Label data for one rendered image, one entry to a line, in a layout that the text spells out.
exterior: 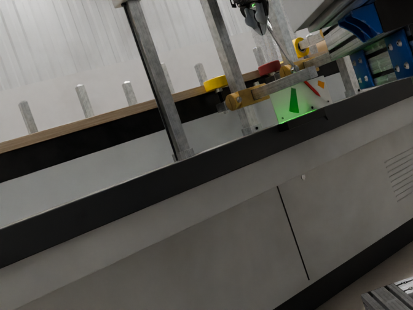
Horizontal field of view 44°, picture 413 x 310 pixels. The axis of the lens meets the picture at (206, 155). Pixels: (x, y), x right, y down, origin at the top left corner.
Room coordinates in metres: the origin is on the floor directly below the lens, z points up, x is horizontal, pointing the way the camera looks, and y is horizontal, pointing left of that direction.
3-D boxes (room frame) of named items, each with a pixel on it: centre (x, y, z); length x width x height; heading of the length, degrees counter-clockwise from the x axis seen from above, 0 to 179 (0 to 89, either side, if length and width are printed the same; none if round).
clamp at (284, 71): (1.71, -0.38, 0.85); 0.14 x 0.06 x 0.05; 124
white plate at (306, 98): (1.66, -0.35, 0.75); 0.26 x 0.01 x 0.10; 124
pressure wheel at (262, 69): (1.84, -0.32, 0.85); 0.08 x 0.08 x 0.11
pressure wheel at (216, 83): (1.70, -0.11, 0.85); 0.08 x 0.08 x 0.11
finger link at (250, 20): (1.53, -0.25, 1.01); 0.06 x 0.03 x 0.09; 144
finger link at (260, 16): (1.51, -0.28, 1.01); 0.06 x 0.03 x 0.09; 144
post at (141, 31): (1.41, 0.06, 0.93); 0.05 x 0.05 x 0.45; 34
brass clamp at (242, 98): (1.57, -0.17, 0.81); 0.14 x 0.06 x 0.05; 124
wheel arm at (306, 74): (1.53, -0.22, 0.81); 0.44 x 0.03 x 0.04; 34
